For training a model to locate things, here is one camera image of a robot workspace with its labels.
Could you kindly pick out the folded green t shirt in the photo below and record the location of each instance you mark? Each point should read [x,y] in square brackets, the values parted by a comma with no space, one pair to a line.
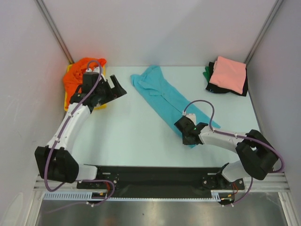
[207,73]

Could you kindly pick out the folded black t shirt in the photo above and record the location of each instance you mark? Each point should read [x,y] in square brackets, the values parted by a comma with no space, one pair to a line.
[217,90]

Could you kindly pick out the orange t shirt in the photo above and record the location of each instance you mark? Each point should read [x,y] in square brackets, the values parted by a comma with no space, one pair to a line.
[74,77]

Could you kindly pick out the black mounting base plate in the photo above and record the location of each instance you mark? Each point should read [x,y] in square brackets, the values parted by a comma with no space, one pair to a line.
[161,182]

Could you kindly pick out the light blue t shirt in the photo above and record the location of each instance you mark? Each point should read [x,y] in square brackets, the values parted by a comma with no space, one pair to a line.
[164,98]

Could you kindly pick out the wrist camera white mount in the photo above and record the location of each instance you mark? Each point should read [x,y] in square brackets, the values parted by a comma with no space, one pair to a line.
[190,117]
[95,70]

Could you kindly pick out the folded pink t shirt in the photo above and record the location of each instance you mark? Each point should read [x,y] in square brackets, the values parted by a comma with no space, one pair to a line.
[229,74]

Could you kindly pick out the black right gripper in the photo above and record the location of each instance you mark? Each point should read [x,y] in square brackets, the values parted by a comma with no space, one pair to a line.
[186,131]

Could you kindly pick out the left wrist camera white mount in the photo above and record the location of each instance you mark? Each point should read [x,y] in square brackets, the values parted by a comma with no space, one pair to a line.
[95,70]

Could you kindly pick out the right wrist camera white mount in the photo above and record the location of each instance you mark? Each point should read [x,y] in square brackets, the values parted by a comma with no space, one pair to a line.
[190,117]

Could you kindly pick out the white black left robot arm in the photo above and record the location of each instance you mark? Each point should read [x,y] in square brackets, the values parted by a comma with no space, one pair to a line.
[54,160]

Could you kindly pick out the white slotted cable duct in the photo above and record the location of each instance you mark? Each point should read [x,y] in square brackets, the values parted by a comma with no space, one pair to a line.
[100,196]

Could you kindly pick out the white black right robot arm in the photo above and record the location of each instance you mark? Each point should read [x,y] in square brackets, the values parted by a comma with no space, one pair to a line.
[256,156]

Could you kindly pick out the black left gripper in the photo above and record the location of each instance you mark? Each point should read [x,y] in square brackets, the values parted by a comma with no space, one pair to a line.
[114,92]

